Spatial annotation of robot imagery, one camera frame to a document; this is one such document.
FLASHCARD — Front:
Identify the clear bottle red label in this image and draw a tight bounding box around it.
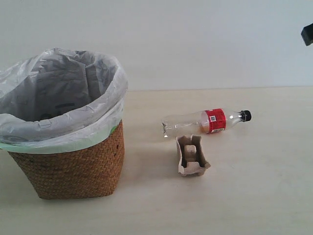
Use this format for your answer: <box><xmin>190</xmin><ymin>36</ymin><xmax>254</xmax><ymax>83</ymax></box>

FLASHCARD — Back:
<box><xmin>161</xmin><ymin>108</ymin><xmax>252</xmax><ymax>138</ymax></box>

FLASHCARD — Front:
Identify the brown cardboard egg carton piece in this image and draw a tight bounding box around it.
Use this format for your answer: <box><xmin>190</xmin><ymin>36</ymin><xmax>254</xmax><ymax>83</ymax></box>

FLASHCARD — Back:
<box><xmin>176</xmin><ymin>135</ymin><xmax>211</xmax><ymax>177</ymax></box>

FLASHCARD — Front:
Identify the woven brown wicker basket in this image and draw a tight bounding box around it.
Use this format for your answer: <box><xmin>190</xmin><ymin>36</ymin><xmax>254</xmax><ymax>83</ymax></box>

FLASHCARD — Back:
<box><xmin>9</xmin><ymin>122</ymin><xmax>125</xmax><ymax>200</ymax></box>

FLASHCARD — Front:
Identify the white plastic bin liner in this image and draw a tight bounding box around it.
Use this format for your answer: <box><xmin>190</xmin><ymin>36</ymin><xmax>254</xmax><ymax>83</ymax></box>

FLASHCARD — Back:
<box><xmin>0</xmin><ymin>48</ymin><xmax>128</xmax><ymax>154</ymax></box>

